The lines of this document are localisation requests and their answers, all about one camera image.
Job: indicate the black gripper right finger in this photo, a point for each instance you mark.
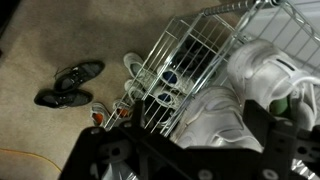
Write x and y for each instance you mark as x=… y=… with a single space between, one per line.
x=280 y=143

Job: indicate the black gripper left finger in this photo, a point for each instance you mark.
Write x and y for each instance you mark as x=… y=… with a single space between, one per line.
x=100 y=150

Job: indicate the grey sneaker orange insole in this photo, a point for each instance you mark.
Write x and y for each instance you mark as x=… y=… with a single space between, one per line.
x=121 y=111
x=98 y=115

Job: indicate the black low shoe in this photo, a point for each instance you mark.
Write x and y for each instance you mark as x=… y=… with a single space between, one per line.
x=191 y=55

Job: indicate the grey sofa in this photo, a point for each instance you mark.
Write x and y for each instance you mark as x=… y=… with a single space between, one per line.
x=5 y=13

